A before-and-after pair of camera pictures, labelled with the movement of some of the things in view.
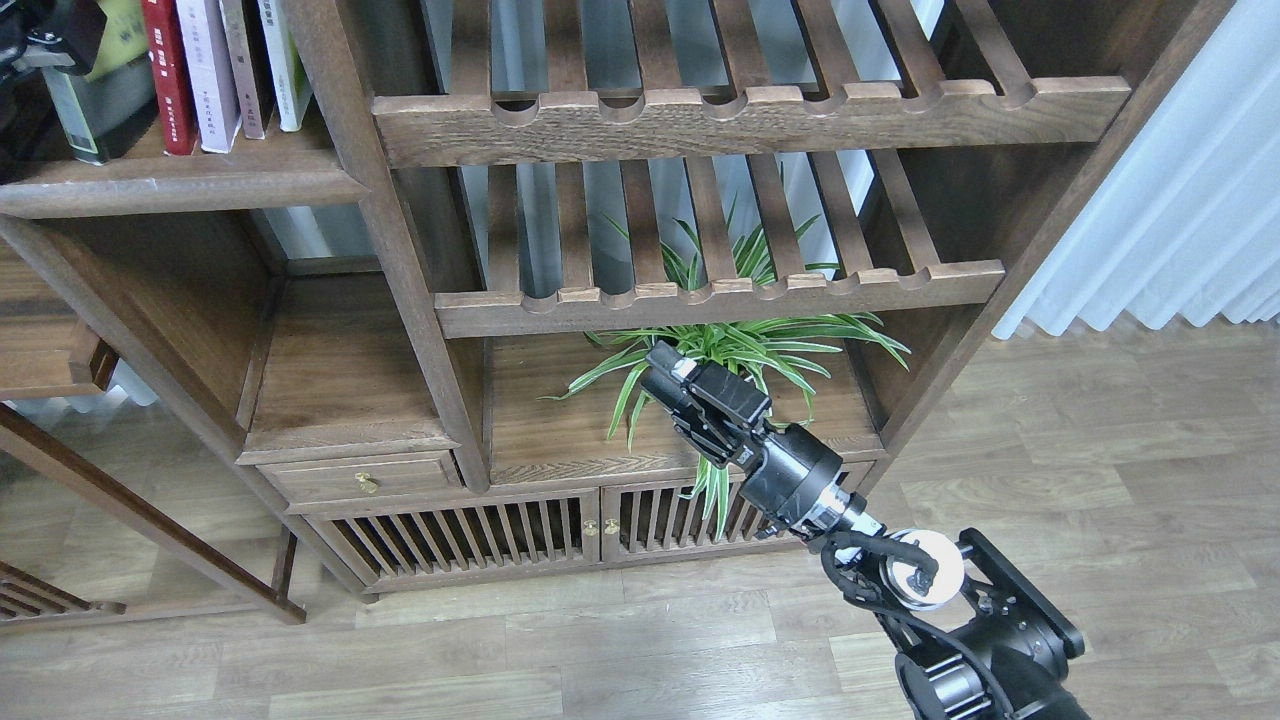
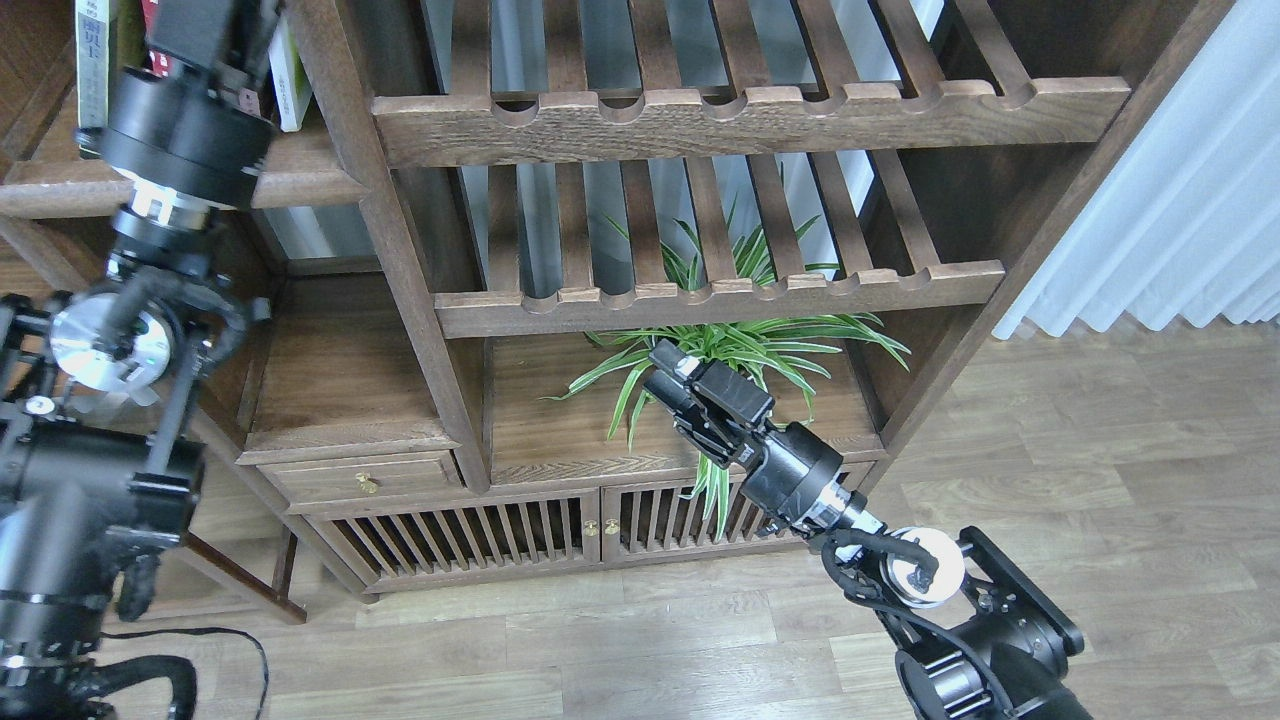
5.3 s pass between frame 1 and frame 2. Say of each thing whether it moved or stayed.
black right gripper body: stayed
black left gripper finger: moved
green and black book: stayed
